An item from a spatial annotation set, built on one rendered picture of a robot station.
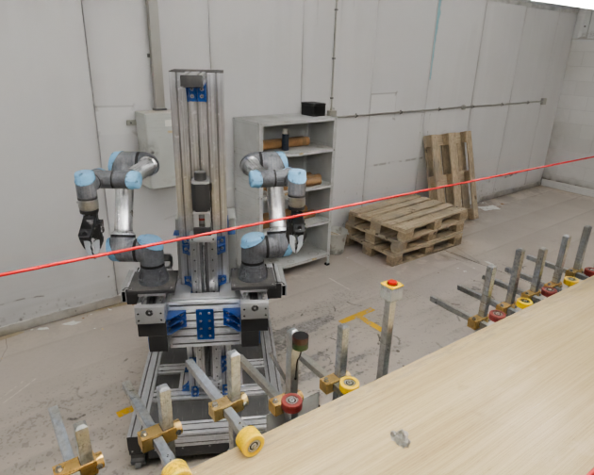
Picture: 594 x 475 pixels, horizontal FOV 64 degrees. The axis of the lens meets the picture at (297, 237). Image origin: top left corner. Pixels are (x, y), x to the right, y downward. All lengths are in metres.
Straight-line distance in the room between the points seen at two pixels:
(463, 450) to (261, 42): 3.79
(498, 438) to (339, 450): 0.56
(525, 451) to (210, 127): 1.85
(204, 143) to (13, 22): 1.92
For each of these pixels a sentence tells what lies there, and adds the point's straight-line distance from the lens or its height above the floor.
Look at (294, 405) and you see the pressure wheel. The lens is 1.87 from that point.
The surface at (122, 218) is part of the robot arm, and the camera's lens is 2.45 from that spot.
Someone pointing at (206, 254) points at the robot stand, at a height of 1.13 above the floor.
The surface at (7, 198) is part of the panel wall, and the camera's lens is 4.05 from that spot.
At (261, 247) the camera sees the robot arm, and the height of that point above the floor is 1.22.
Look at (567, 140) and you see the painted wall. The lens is 9.46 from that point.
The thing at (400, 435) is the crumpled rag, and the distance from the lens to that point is 1.80.
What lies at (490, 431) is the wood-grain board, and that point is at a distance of 1.94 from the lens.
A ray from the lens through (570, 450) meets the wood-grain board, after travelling 1.99.
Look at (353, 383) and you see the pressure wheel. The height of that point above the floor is 0.90.
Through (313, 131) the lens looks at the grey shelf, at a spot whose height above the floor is 1.37.
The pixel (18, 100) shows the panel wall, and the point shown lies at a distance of 3.95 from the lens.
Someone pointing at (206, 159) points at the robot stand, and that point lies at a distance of 2.42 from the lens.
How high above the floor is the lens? 2.13
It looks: 21 degrees down
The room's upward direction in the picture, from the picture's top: 2 degrees clockwise
